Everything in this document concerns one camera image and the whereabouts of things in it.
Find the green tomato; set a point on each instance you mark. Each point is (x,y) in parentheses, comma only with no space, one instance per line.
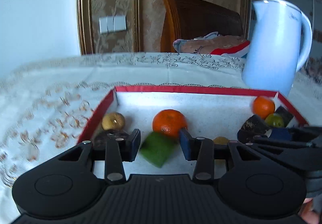
(274,120)

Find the brown wooden headboard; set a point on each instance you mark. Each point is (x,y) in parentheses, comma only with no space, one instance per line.
(201,17)

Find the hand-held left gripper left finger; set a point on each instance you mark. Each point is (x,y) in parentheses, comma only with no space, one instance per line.
(134,146)

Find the orange tangerine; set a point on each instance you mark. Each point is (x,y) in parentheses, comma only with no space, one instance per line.
(263,107)
(169,123)

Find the white wall switch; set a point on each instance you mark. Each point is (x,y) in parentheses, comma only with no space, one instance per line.
(112,24)

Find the dark mottled passion fruit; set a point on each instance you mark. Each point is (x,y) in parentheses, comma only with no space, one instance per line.
(110,134)

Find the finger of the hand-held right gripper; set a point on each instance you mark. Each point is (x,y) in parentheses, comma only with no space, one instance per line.
(276,151)
(280,133)

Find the gilded wall moulding frame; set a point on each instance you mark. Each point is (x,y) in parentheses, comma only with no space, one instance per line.
(83,7)

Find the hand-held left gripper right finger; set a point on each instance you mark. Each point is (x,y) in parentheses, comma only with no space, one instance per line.
(187,144)

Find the red shallow cardboard box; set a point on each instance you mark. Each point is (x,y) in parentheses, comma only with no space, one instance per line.
(216,105)

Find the light blue electric kettle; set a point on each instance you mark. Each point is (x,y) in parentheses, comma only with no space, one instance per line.
(271,50)

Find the person's right hand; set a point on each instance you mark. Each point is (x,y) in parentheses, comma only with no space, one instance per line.
(307,211)

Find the plush pillow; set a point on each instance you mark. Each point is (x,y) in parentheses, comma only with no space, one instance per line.
(211,45)

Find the brown longan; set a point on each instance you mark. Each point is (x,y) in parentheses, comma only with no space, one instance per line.
(220,140)
(113,121)

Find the green sugarcane piece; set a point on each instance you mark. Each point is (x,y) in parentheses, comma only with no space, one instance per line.
(158,149)

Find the dark sugarcane piece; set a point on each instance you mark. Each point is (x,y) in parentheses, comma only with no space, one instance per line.
(254,128)
(284,113)

